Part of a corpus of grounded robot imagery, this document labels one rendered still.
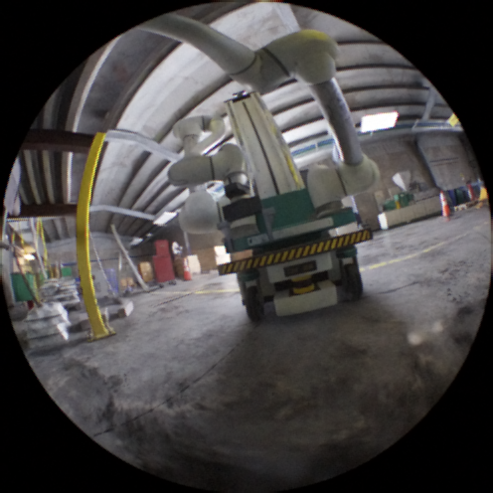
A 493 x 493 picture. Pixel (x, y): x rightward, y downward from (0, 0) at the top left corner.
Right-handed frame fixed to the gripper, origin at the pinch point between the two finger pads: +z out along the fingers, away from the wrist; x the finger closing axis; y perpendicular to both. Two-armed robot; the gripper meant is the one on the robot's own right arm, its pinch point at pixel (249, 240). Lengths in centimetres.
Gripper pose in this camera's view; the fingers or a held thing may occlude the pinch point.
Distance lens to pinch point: 50.0
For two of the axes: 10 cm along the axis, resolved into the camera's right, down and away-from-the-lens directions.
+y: 2.6, 0.1, 9.6
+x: -9.4, 2.3, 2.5
